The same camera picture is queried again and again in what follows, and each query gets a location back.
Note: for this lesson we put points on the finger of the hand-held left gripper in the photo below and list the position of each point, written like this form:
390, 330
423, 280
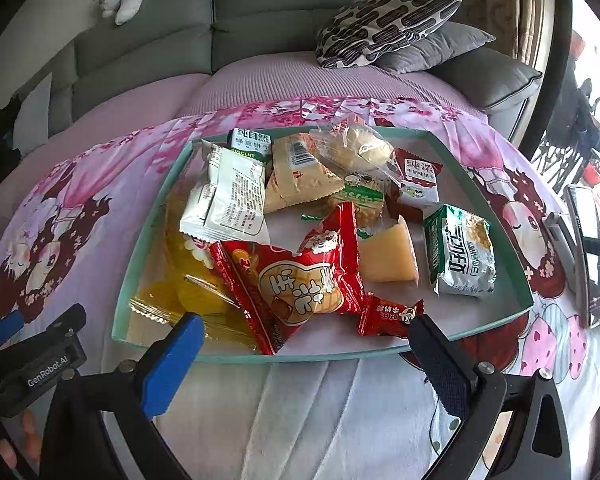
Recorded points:
65, 327
7, 327

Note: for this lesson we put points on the dark outdoor rack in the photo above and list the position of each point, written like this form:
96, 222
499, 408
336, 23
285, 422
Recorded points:
580, 120

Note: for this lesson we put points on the white box with teal rim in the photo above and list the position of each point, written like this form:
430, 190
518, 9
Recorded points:
325, 240

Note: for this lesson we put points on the cracker pack with green label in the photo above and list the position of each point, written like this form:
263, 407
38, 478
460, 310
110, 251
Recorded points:
362, 202

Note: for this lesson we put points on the large red cracker packet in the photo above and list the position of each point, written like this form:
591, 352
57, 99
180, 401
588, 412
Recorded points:
290, 280

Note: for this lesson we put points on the pale green snack packet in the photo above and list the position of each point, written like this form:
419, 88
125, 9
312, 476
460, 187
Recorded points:
227, 200

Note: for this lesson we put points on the grey pillow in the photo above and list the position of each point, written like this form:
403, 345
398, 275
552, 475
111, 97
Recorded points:
445, 47

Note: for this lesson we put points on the green and white biscuit packet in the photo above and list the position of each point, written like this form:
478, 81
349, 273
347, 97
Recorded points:
250, 142

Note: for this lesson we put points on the beige snack packet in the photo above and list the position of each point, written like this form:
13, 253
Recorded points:
300, 180

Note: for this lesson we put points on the black door frame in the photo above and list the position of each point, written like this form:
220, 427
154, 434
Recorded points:
555, 60

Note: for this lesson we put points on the dark cloth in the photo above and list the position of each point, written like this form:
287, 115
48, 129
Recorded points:
0, 130

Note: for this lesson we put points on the clear bag of buns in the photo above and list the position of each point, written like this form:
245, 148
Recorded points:
390, 255

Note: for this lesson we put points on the person's left hand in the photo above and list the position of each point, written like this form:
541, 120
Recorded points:
6, 452

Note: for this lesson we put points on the yellow chips bag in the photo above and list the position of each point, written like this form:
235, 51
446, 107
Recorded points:
190, 285

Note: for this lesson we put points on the green and white cookie packet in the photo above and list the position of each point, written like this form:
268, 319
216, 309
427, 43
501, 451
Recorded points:
462, 250

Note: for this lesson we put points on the small red candy packet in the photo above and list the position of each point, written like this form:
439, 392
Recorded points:
387, 315

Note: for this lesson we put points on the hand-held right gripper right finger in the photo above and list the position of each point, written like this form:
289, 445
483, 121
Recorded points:
440, 370

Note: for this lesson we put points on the bread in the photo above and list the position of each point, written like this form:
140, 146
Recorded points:
360, 147

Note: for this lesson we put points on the pale cushion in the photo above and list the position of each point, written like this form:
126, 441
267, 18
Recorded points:
32, 110

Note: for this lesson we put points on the black and white patterned pillow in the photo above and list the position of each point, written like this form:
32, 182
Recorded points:
385, 25

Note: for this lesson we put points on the grey-green sofa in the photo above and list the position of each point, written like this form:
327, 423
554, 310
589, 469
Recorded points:
260, 15

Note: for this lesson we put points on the pink cartoon printed blanket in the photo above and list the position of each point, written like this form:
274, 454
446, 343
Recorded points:
105, 195

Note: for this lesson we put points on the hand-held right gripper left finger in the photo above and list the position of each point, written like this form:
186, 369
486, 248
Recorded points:
172, 365

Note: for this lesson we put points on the red-brown biscuit packet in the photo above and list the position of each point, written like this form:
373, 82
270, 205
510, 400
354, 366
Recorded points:
417, 180

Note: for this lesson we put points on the smartphone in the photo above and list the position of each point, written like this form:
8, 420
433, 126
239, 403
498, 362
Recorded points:
590, 255

